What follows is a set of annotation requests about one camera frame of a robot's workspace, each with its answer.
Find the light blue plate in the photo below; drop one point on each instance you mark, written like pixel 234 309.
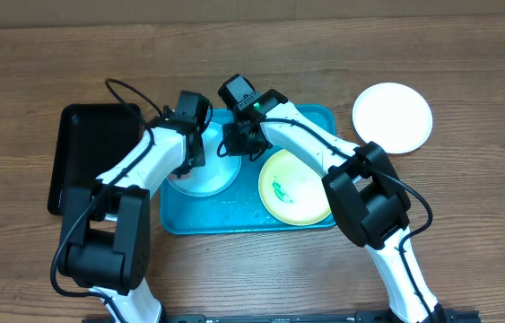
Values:
pixel 218 172

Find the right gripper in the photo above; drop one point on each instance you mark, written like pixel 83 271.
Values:
pixel 233 136

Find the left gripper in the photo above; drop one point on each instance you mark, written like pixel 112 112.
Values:
pixel 196 161

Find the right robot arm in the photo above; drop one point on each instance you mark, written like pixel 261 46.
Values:
pixel 367 199

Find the green rimmed plate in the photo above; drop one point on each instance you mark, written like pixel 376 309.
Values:
pixel 291 191

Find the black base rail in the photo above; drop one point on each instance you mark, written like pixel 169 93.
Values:
pixel 361 316

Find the teal plastic serving tray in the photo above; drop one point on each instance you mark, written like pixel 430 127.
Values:
pixel 238 208

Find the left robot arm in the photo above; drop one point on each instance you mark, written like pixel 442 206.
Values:
pixel 104 247

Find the black rectangular tray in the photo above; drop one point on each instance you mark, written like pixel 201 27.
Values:
pixel 92 138

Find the red and green sponge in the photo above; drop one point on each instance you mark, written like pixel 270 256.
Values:
pixel 173 176

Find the white plate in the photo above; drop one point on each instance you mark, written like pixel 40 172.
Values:
pixel 394 116

